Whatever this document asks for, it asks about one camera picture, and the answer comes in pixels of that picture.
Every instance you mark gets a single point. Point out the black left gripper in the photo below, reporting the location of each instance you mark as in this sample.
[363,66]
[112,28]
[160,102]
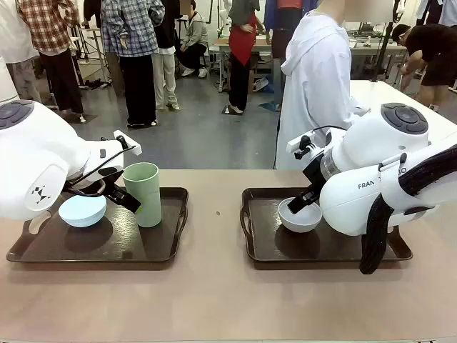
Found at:
[113,180]

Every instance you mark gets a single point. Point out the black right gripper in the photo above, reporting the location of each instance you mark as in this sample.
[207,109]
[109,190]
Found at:
[313,175]

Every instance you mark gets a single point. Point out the pale green cup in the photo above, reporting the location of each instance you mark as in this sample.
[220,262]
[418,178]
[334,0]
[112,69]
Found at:
[148,200]

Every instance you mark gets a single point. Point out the white bowl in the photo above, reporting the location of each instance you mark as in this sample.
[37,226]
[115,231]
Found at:
[303,223]

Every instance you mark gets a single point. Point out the light blue bowl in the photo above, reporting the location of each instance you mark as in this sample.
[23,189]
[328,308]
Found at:
[80,216]

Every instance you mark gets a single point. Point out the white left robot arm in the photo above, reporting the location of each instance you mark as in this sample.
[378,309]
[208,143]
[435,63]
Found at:
[35,160]

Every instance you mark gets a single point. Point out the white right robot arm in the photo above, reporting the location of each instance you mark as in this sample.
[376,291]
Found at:
[375,168]

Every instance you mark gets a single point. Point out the dark brown tray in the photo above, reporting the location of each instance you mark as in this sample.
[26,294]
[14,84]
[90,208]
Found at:
[321,246]
[107,246]

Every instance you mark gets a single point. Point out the person in white coat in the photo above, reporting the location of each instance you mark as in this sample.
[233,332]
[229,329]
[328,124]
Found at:
[314,89]

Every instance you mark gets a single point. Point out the person in beige trousers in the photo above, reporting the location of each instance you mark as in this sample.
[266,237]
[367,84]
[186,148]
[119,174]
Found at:
[166,78]

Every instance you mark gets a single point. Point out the white side table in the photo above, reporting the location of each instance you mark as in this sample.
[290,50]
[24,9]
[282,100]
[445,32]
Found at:
[392,96]

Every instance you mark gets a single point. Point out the person with red apron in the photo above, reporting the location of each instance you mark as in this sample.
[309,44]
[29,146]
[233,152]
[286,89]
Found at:
[241,53]

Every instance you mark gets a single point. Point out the person in blue plaid shirt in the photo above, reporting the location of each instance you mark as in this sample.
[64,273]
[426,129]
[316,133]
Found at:
[132,32]

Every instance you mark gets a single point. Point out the seated person in grey hoodie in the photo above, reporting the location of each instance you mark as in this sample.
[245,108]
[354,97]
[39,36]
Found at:
[194,35]

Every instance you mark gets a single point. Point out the person in red plaid shirt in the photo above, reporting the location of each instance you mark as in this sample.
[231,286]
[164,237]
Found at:
[53,35]

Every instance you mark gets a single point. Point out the bending person in black shirt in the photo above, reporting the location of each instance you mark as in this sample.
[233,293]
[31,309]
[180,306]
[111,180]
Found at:
[432,46]

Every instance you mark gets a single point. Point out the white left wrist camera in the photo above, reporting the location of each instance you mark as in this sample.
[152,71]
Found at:
[128,143]

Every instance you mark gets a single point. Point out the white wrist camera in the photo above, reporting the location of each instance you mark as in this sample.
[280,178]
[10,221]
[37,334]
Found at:
[299,143]
[128,143]

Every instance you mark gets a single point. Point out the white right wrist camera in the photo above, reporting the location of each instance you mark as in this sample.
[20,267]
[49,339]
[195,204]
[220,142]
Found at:
[299,143]

